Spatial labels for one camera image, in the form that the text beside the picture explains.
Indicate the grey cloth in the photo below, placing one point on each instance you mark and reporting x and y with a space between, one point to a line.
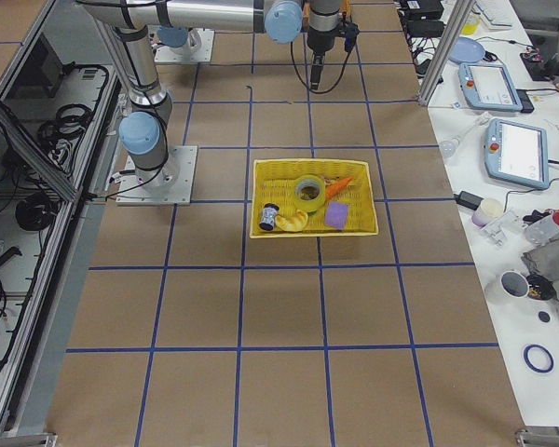
556 265

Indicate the blue plastic plate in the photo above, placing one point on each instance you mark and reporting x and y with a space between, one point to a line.
466 50

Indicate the white lavender cup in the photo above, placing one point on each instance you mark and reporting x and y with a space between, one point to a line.
488 210

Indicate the white mug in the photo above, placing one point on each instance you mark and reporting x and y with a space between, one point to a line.
506 288

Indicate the white light bulb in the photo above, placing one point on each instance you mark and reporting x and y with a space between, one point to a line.
449 147

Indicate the black bowl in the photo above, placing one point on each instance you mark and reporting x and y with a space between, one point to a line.
540 288

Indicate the orange toy carrot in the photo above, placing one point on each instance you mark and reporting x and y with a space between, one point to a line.
335 188

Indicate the upper blue teach pendant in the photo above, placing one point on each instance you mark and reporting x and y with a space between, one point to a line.
488 87

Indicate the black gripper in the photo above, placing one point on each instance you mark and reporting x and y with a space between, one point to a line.
320 41

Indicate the blue teach pendant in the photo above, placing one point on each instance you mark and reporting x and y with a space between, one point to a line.
488 87
517 153

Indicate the yellow woven basket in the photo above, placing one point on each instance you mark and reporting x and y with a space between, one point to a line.
273 181

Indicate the purple foam block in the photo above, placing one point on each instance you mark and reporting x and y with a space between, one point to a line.
336 215

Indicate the toy croissant bread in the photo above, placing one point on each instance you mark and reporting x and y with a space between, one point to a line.
292 224

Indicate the aluminium frame post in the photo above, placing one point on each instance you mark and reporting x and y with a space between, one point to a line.
452 30

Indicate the yellow tape roll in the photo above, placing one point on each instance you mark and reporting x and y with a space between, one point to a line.
309 193

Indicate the black power adapter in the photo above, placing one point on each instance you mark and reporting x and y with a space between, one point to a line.
468 200

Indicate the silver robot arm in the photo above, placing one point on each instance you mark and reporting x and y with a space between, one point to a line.
124 28

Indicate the black round lid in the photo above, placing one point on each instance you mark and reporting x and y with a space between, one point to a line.
544 316

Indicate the lower blue teach pendant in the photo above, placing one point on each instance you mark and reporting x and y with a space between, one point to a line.
517 153

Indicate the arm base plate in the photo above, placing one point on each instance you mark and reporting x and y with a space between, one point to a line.
181 46
172 186

